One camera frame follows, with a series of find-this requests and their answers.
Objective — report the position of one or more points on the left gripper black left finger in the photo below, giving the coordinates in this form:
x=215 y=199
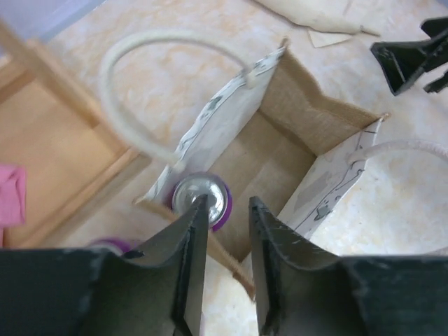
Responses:
x=154 y=289

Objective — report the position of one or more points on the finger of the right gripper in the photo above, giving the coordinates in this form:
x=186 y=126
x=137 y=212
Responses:
x=434 y=26
x=403 y=63

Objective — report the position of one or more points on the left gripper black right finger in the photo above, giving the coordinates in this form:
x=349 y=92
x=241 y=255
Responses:
x=301 y=289

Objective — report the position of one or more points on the purple can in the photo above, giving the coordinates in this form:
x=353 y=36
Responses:
x=117 y=245
x=218 y=195

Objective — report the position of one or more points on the canvas tote bag patterned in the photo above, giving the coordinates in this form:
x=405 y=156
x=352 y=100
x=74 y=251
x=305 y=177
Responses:
x=271 y=132

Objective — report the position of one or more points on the cream folded cloth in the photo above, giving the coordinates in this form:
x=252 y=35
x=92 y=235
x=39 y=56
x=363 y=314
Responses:
x=332 y=22

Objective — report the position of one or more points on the pink shirt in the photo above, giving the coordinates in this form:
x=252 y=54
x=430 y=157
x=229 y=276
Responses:
x=13 y=196

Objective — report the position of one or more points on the wooden clothes rack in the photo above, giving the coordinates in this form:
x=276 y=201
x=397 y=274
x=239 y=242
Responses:
x=53 y=127

